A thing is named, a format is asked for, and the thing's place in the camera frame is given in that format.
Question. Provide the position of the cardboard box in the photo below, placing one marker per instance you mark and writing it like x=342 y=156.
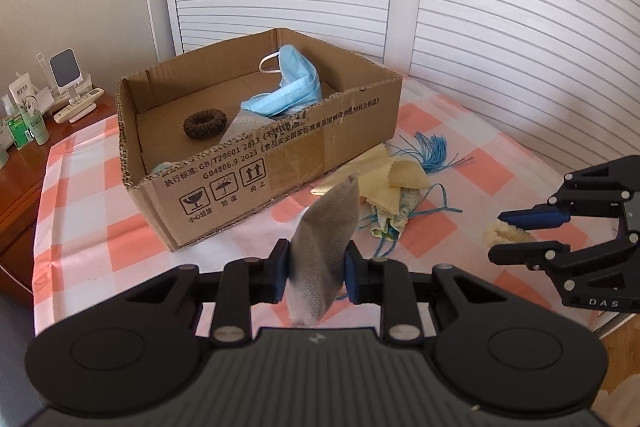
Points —
x=260 y=177

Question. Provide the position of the pale green bottle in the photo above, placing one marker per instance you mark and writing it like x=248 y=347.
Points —
x=39 y=129

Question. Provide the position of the brown scrunchie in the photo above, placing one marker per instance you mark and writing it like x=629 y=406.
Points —
x=192 y=129

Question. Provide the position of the white tube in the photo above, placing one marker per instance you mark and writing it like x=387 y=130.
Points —
x=19 y=92

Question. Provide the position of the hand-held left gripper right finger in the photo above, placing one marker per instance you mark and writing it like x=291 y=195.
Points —
x=351 y=272

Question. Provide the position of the pink checkered tablecloth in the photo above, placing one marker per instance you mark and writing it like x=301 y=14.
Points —
x=100 y=227

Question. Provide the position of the yellow cloth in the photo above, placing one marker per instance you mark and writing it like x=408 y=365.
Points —
x=385 y=187

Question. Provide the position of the floral fabric pouch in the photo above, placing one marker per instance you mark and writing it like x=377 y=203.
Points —
x=400 y=217

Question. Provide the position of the wooden nightstand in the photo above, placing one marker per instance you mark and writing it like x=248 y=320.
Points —
x=20 y=207

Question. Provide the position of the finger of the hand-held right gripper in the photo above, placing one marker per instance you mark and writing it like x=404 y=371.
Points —
x=540 y=217
x=525 y=254

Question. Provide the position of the phone on white stand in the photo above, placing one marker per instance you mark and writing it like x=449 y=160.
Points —
x=66 y=67

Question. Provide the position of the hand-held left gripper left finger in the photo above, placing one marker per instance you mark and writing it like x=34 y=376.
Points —
x=284 y=269

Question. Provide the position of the white remote control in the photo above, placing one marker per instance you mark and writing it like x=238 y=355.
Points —
x=77 y=107

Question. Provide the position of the blue tassel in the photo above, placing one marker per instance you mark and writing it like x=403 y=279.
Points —
x=435 y=152

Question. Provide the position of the cream scrunchie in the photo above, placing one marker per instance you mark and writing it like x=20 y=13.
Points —
x=505 y=234

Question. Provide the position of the blue face mask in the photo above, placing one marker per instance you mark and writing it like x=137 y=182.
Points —
x=295 y=82

